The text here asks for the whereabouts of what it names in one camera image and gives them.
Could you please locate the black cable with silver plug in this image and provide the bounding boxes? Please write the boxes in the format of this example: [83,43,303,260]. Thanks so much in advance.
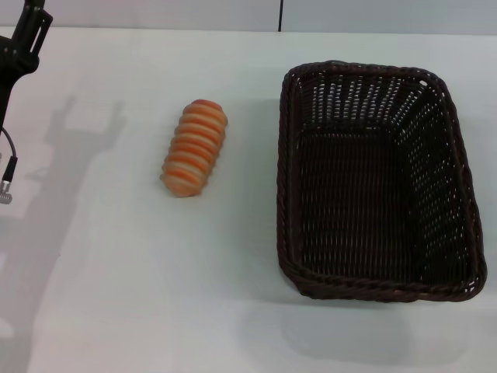
[0,127,19,205]

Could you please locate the orange striped bread roll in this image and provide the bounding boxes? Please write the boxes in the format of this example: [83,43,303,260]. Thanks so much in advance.
[158,99,229,198]

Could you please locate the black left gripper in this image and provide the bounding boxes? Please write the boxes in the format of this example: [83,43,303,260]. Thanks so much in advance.
[0,0,54,130]

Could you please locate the dark brown wicker basket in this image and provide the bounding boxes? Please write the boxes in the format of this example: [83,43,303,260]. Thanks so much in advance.
[275,60,488,303]

